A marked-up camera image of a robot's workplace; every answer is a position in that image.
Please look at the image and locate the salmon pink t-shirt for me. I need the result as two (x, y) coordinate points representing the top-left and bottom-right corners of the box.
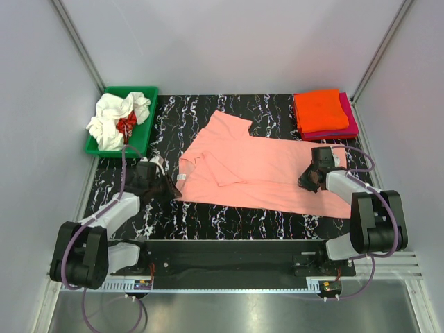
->
(176, 110), (351, 219)

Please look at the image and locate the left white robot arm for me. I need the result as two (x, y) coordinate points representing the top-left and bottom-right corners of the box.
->
(49, 156), (182, 290)

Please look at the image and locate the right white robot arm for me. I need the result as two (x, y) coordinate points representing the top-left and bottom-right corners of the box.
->
(298, 146), (408, 275)

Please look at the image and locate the green plastic bin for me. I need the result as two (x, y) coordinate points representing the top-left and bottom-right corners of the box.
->
(85, 86), (159, 158)

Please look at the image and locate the red crumpled t-shirt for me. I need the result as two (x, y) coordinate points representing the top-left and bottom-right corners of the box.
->
(117, 111), (137, 144)

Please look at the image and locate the magenta folded t-shirt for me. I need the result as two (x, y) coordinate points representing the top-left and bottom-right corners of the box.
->
(300, 92), (359, 142)

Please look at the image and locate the orange folded t-shirt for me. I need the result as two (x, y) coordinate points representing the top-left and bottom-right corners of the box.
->
(294, 89), (349, 134)

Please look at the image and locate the white crumpled t-shirt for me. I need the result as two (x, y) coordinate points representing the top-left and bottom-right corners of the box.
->
(86, 92), (152, 151)

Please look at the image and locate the white slotted cable duct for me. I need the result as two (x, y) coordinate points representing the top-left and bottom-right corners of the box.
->
(97, 278), (321, 294)

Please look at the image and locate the left aluminium frame post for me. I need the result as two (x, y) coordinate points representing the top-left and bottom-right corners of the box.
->
(49, 0), (106, 93)

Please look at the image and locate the aluminium frame post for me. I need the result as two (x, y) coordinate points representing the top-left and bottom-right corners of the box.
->
(49, 0), (106, 93)
(350, 0), (416, 105)

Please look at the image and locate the right aluminium frame post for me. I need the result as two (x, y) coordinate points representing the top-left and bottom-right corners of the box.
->
(350, 0), (416, 105)

